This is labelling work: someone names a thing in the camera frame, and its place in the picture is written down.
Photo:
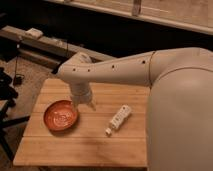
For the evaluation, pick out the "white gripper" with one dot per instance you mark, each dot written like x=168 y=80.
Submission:
x=81 y=94

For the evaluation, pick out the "long wooden beam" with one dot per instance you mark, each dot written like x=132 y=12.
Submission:
x=48 y=44

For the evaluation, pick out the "white plastic bottle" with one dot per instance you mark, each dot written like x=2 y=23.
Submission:
x=118 y=119

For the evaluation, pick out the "small white box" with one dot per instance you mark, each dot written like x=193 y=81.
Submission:
x=34 y=33

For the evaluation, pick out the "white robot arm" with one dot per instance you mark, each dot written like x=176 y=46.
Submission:
x=179 y=116

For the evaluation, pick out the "orange ceramic bowl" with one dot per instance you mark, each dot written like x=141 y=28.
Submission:
x=60 y=115

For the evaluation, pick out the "wooden shelf ledge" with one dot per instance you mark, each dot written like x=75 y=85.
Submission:
x=192 y=15

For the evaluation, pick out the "black tripod stand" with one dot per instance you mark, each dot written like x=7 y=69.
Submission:
x=8 y=94

